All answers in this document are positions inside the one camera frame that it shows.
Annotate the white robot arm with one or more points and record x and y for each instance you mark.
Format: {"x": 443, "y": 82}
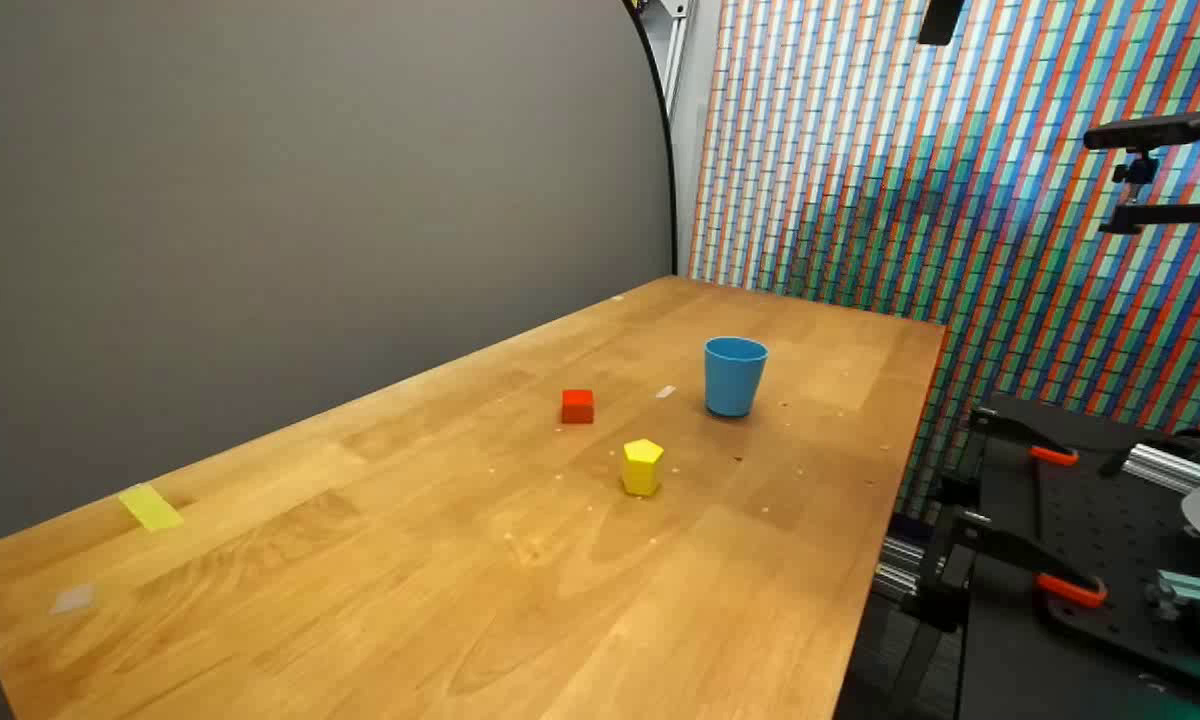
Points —
{"x": 941, "y": 23}

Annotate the upper orange-handled clamp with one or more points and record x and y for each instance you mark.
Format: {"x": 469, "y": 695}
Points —
{"x": 1034, "y": 443}

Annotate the yellow tape strip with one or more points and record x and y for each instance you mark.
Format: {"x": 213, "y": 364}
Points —
{"x": 148, "y": 508}

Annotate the orange-handled clamp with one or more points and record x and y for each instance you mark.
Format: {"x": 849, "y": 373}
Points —
{"x": 1034, "y": 443}
{"x": 1048, "y": 572}

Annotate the light blue cup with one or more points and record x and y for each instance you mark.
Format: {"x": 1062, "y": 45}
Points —
{"x": 732, "y": 370}

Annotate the lower orange-handled clamp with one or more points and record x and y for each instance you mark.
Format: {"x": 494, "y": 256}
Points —
{"x": 1048, "y": 572}

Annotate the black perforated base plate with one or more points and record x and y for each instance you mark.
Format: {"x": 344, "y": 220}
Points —
{"x": 1028, "y": 658}

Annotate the silver aluminium rail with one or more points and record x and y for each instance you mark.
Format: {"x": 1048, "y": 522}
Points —
{"x": 1167, "y": 468}

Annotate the red block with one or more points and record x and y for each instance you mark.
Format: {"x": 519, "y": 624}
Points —
{"x": 577, "y": 404}

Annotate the yellow block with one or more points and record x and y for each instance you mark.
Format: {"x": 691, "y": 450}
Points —
{"x": 643, "y": 468}

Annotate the black camera on mount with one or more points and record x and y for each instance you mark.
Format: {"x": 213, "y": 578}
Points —
{"x": 1139, "y": 169}

